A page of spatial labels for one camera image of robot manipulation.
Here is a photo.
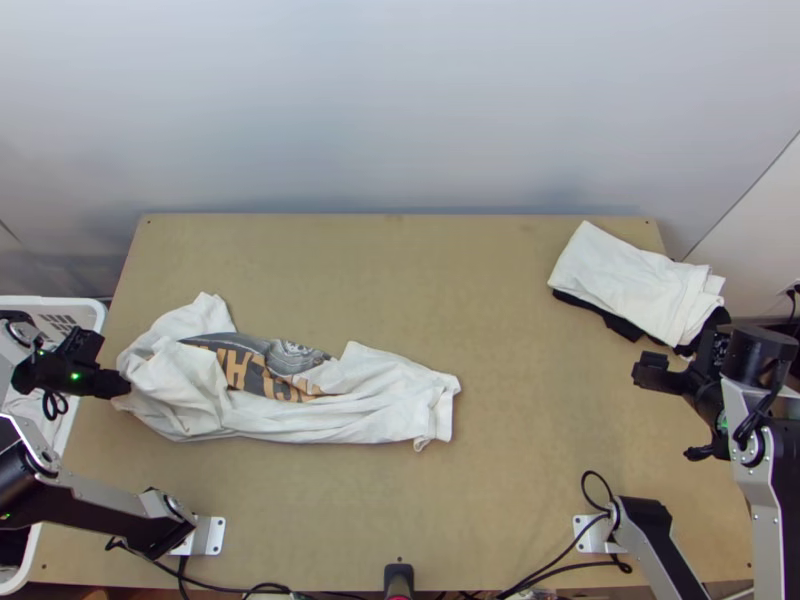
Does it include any white t-shirt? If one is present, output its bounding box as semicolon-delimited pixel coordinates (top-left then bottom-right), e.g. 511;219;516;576
111;291;463;454

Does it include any white laundry basket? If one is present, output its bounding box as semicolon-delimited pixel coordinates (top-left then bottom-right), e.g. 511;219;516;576
0;298;109;595

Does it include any pile of folded clothes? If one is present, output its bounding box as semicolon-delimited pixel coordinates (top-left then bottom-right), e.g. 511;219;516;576
546;219;731;359

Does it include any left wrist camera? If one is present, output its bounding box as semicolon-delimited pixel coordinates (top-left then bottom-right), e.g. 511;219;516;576
59;326;106;371

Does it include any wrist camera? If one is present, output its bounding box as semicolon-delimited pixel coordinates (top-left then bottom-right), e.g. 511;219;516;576
59;326;106;371
698;324;731;371

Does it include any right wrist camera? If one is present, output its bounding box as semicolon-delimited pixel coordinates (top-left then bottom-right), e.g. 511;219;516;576
698;324;731;371

